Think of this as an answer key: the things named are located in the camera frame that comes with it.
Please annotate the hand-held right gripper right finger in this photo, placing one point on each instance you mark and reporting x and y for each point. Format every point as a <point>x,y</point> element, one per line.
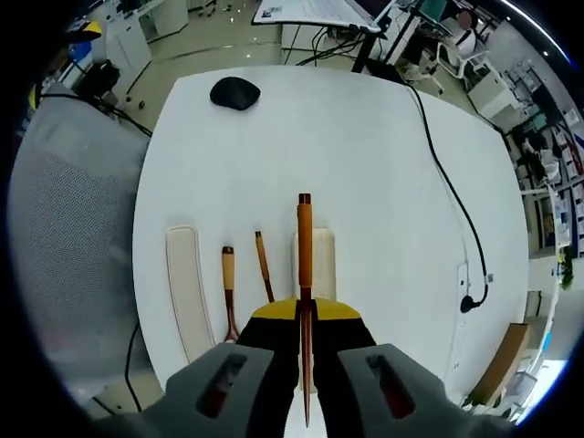
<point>388,392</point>

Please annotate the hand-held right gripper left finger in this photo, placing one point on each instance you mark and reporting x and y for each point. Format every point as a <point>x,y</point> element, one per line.
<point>219,392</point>

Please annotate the beige cutlery case lid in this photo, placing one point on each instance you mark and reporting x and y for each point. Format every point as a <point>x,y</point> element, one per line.
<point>187,283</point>

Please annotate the wooden spoon utensil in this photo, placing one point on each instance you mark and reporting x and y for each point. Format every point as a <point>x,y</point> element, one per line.
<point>228,278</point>

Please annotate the wooden chopstick utensil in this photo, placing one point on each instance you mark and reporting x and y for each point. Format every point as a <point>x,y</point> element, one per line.
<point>305,246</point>
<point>263,264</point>

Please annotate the beige cutlery case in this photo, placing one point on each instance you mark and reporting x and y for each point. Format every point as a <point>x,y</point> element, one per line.
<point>325,264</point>

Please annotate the potted green plant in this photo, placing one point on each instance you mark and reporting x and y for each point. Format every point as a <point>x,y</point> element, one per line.
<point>567,269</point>

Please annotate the grey mesh office chair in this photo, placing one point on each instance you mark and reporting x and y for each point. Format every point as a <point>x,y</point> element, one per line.
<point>68,228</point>

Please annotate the black rounded object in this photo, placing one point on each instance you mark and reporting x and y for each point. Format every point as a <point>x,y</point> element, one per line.
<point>235,93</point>

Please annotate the white drawer cabinet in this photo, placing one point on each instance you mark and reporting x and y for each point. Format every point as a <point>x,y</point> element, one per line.
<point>495,93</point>

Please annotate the black floor bag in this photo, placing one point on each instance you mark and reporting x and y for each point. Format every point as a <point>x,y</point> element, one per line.
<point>100,80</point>

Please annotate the white office chair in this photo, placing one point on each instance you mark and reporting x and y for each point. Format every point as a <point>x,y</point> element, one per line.
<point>461,66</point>

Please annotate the white floor cabinet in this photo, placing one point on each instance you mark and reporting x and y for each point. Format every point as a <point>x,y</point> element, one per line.
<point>128,45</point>

